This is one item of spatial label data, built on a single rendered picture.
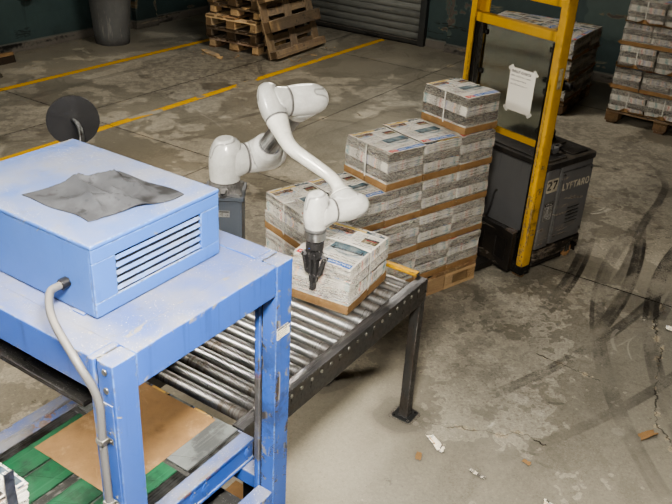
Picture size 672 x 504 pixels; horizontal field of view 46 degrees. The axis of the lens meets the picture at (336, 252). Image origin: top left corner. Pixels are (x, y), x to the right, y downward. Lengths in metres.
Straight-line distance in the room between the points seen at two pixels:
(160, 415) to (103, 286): 0.98
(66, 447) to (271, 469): 0.68
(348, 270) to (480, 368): 1.52
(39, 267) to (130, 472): 0.56
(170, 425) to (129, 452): 0.82
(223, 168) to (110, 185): 1.80
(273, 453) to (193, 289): 0.72
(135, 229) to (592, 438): 2.89
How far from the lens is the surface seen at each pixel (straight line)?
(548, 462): 4.09
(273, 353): 2.39
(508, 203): 5.64
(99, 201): 2.11
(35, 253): 2.12
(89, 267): 1.96
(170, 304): 2.07
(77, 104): 2.75
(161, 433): 2.82
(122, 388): 1.91
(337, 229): 3.61
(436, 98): 4.97
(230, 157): 3.93
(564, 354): 4.87
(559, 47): 5.00
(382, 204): 4.56
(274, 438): 2.58
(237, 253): 2.30
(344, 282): 3.34
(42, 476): 2.74
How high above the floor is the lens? 2.63
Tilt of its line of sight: 28 degrees down
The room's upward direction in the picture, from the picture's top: 3 degrees clockwise
